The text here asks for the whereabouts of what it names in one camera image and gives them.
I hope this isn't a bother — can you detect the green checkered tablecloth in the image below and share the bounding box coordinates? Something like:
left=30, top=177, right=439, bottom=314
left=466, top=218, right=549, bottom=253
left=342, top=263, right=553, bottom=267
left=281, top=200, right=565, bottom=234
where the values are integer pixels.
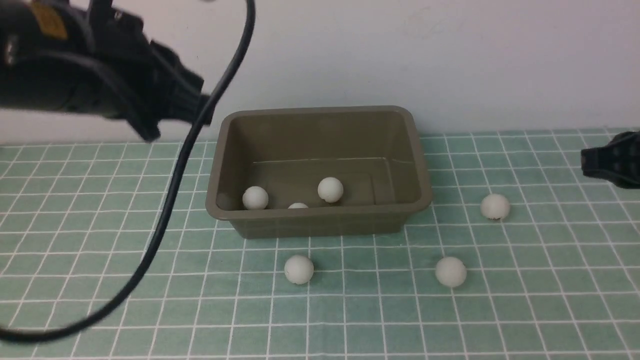
left=0, top=128, right=640, bottom=360

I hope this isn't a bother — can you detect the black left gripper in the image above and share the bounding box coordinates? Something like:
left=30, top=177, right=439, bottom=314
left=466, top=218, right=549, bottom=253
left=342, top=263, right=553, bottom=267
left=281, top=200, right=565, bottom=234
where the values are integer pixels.
left=65, top=0, right=210, bottom=142

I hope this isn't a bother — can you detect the olive green plastic bin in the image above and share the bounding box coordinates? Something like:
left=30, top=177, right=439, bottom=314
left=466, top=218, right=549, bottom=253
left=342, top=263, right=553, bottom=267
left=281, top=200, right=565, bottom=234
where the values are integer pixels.
left=205, top=105, right=434, bottom=239

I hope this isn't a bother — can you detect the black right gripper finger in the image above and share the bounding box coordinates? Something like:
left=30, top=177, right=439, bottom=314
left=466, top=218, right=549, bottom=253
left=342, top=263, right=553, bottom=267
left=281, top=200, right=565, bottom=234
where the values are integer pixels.
left=580, top=131, right=640, bottom=190

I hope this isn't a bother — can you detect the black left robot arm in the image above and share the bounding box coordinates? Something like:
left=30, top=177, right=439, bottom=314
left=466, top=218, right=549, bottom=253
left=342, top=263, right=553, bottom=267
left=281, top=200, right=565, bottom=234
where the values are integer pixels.
left=0, top=0, right=213, bottom=142

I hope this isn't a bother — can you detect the white ball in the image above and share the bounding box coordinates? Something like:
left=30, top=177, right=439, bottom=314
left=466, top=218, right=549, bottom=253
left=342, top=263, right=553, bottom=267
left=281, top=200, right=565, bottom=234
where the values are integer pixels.
left=288, top=202, right=308, bottom=209
left=242, top=186, right=269, bottom=210
left=480, top=193, right=511, bottom=221
left=435, top=256, right=467, bottom=289
left=317, top=177, right=345, bottom=204
left=284, top=254, right=314, bottom=285

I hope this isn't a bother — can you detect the black left camera cable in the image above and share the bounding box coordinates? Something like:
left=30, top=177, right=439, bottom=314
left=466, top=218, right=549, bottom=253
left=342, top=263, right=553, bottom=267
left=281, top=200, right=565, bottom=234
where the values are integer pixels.
left=0, top=0, right=257, bottom=343

